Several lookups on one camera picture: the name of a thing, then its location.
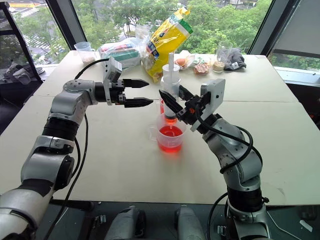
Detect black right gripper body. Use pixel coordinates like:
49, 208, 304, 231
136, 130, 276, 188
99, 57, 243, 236
175, 92, 211, 126

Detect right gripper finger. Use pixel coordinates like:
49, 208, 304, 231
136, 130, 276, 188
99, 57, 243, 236
158, 89, 186, 116
178, 84, 199, 102

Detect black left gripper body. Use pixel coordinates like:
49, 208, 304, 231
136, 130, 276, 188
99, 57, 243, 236
109, 79, 127, 108

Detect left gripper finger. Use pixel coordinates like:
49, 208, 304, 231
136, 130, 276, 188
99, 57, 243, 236
123, 97, 154, 109
122, 78, 151, 89

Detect large clear plastic syringe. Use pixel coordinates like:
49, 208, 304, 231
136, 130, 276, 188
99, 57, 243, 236
161, 52, 182, 129

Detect small cup with red liquid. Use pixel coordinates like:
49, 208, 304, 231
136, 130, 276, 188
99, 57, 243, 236
157, 98, 168, 116

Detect measuring cup with red liquid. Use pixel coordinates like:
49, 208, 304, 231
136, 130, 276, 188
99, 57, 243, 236
148, 113, 187, 154

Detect clear cup with white contents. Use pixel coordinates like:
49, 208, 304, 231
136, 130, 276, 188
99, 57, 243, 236
73, 41, 97, 64

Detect pack of bacon slices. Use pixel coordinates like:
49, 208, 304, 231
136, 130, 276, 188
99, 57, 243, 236
192, 62, 211, 76

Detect wrapped snack packets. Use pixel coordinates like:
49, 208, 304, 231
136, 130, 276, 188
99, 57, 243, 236
174, 49, 196, 71

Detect clear bag with boxes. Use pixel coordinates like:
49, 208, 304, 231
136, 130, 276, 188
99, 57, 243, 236
97, 37, 142, 70

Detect green white packet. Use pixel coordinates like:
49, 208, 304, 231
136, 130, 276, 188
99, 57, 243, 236
194, 55, 214, 67

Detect clear glass with grains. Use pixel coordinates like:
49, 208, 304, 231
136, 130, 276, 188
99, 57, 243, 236
212, 40, 234, 74

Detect crumpled clear plastic bag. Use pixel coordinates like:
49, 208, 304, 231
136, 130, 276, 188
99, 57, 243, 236
134, 23, 154, 45

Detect yellow snack bag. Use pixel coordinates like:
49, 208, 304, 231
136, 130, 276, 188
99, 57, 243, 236
144, 5, 194, 84

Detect dark grey cloth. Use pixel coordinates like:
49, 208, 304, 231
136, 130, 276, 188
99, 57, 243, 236
223, 47, 247, 72

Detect dark window pillar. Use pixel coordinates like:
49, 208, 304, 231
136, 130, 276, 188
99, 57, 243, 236
246, 0, 320, 60
45, 0, 88, 51

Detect grey black equipment pile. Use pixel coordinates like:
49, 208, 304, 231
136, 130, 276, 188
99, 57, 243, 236
0, 61, 44, 85

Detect grey rounded shape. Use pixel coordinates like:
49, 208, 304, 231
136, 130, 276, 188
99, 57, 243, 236
104, 205, 147, 240

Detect white tape strip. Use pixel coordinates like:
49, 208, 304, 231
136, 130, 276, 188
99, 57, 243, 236
299, 219, 314, 233

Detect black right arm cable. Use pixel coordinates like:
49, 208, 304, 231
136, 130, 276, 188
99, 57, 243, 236
194, 103, 264, 175

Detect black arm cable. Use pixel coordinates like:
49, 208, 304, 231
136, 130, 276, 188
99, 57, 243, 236
43, 57, 111, 240
194, 103, 264, 175

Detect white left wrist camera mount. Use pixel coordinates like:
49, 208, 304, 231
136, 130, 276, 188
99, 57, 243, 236
103, 56, 124, 106

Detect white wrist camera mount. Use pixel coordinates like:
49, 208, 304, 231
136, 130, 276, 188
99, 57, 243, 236
190, 78, 226, 133
103, 56, 124, 106

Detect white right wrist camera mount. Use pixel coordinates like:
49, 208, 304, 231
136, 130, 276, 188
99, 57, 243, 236
190, 78, 226, 133

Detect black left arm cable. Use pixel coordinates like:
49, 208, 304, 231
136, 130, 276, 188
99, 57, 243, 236
43, 57, 111, 240

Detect black cable at robot waist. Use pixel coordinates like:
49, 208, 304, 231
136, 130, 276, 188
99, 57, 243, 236
205, 191, 229, 240

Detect black metal frame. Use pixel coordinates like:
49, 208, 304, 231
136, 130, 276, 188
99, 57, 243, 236
0, 1, 37, 75

